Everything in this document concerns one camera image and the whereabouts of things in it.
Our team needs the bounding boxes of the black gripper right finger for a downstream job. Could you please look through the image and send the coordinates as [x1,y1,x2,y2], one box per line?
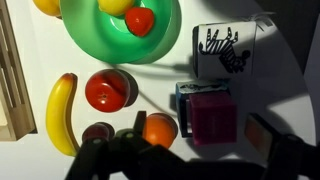
[244,113,288,161]

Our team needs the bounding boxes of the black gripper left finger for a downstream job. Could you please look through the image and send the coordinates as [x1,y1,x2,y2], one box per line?
[133,110,148,134]

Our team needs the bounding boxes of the pink dice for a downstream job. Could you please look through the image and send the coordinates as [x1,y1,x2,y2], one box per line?
[188,91,238,147]

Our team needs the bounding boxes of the blue dice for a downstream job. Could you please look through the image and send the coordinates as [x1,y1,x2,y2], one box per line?
[175,79,231,138]

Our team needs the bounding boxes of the black white zebra dice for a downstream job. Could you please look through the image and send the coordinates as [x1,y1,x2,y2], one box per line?
[192,20,258,81]

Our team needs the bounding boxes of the orange toy orange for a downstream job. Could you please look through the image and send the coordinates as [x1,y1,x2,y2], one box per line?
[142,113,178,149]

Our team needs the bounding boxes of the dark red toy plum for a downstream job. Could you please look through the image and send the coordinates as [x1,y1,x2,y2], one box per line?
[81,122,112,143]

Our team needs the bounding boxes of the red toy tomato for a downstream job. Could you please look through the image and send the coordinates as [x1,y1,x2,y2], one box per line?
[84,68,132,114]

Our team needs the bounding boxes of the yellow toy banana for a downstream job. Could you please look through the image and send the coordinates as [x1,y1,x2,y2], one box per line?
[45,72,81,158]

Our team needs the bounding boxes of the green plastic bowl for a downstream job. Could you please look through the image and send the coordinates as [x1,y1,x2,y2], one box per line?
[59,0,183,65]

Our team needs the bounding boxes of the small red toy fruit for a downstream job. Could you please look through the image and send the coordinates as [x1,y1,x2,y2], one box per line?
[124,6,156,38]

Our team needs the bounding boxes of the yellow toy lemon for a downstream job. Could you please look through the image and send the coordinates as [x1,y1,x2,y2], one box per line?
[97,0,136,17]

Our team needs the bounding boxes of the wooden tray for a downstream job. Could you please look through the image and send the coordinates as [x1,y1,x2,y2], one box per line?
[0,0,37,142]

